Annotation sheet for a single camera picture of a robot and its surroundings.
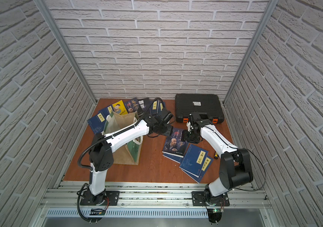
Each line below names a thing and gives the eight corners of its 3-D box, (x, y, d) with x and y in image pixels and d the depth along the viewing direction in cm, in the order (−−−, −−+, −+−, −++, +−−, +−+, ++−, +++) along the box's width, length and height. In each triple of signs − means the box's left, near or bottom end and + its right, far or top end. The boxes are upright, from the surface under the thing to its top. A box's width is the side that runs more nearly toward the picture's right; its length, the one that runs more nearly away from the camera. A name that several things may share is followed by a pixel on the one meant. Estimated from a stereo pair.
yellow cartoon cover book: (116, 117, 110) (115, 115, 108) (111, 105, 118) (110, 103, 116) (127, 113, 113) (127, 111, 111) (122, 101, 121) (122, 100, 119)
